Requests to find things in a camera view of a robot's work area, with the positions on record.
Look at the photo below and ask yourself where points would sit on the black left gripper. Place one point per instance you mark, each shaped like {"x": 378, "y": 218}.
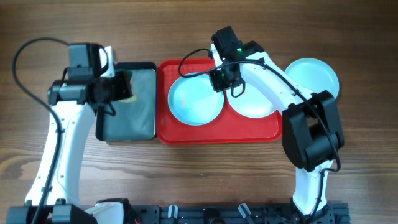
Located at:
{"x": 125, "y": 84}

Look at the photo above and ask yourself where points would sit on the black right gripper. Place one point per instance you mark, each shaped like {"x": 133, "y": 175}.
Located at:
{"x": 224, "y": 81}

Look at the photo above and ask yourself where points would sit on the white plate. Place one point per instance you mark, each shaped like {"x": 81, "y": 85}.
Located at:
{"x": 251, "y": 104}

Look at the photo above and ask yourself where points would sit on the light green plate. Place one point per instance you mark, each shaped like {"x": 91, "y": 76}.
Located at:
{"x": 193, "y": 101}
{"x": 314, "y": 74}

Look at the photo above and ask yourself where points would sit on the yellow green sponge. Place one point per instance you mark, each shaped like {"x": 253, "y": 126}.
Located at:
{"x": 129, "y": 100}

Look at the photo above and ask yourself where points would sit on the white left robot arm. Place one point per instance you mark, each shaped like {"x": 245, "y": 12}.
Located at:
{"x": 74, "y": 104}

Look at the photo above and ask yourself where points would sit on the black water tray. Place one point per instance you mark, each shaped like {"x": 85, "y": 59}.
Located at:
{"x": 133, "y": 121}

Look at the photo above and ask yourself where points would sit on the red plastic tray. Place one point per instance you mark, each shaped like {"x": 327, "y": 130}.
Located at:
{"x": 228, "y": 127}

